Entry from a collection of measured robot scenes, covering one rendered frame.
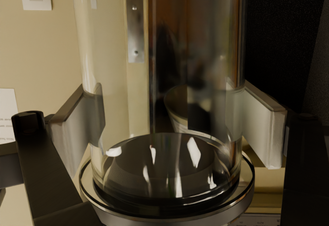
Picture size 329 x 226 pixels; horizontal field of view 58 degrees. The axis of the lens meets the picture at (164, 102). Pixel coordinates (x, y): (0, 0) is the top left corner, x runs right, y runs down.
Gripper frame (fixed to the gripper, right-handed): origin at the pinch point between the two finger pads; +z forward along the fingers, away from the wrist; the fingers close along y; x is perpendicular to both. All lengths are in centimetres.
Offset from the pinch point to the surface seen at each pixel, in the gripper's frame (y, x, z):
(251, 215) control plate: 10.9, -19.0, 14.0
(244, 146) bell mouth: 11.8, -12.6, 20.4
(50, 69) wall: -27, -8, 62
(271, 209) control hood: 13.6, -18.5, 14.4
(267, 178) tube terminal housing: 13.9, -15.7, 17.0
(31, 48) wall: -31, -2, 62
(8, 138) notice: -43, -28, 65
